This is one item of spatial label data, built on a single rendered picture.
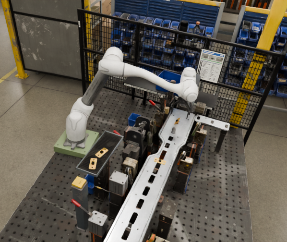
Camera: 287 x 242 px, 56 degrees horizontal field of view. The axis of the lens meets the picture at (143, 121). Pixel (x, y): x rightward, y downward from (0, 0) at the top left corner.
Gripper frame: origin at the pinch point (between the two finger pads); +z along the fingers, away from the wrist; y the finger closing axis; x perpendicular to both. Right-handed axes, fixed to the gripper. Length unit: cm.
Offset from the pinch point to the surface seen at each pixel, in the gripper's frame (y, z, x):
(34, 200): -74, 41, -93
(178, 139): 6.0, 9.1, -19.5
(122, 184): -12, -1, -84
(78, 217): -34, 27, -99
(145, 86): -42, 7, 36
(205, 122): 21.1, 8.8, 11.7
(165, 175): 7, 9, -57
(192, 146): 18.0, 9.9, -21.2
